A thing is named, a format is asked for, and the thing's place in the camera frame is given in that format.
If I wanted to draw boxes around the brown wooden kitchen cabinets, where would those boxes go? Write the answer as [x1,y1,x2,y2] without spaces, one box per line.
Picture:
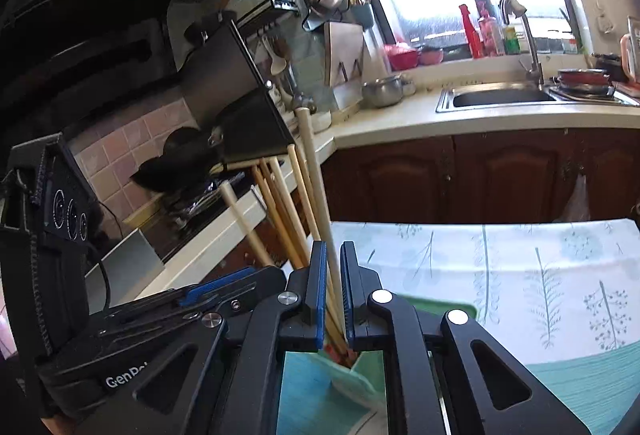
[220,130,640,266]

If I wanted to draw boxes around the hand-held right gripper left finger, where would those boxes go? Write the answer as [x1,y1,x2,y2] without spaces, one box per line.
[75,240,329,435]

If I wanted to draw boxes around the teal striped floral tablecloth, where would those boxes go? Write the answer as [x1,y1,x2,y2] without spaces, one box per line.
[277,217,640,435]

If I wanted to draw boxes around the black gas stove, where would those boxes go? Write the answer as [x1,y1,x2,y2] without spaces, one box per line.
[165,175,256,241]

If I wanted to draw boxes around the cream chopstick with red end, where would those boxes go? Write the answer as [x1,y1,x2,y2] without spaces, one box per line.
[219,181,276,268]
[295,106,351,356]

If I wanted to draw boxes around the small steel pot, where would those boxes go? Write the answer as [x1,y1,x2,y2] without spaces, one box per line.
[361,74,405,109]

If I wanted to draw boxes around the red spray bottle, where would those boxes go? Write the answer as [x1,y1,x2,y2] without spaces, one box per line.
[459,4,483,60]

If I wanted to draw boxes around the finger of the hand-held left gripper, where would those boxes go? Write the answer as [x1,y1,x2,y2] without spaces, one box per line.
[202,265,289,317]
[106,266,257,324]

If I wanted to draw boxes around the black range hood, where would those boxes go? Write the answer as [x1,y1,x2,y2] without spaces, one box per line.
[0,0,251,130]

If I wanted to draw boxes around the wooden cutting board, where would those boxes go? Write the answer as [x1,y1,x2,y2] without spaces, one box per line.
[322,21,366,86]

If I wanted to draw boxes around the green perforated utensil holder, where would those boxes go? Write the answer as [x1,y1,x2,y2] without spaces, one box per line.
[277,292,478,435]

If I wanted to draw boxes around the black cable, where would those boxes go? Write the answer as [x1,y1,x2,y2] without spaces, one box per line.
[87,244,112,312]

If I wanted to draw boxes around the red frying pan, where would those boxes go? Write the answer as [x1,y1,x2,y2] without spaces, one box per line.
[554,67,617,98]

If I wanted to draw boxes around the pink bottle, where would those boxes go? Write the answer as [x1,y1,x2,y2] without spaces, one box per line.
[476,1,505,57]

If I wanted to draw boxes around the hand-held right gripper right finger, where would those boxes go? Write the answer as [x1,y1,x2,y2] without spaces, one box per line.
[341,241,591,435]

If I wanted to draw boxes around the white kitchen countertop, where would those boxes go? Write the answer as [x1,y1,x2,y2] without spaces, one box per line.
[82,80,640,311]

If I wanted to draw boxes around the brown bamboo chopstick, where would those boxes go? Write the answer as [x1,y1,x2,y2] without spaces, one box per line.
[251,165,303,270]
[269,158,311,268]
[286,145,323,243]

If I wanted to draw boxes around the black wok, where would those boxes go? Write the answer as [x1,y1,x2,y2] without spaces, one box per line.
[131,126,226,194]

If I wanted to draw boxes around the dark metal splash guard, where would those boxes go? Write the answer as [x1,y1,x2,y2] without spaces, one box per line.
[179,21,297,166]

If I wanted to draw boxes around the steel kitchen sink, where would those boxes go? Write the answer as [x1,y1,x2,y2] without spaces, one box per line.
[435,81,640,114]

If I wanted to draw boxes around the pink bowl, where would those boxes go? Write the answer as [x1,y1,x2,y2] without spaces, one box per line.
[384,44,420,72]

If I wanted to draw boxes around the steel faucet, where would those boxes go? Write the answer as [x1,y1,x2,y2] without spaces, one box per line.
[499,0,547,86]

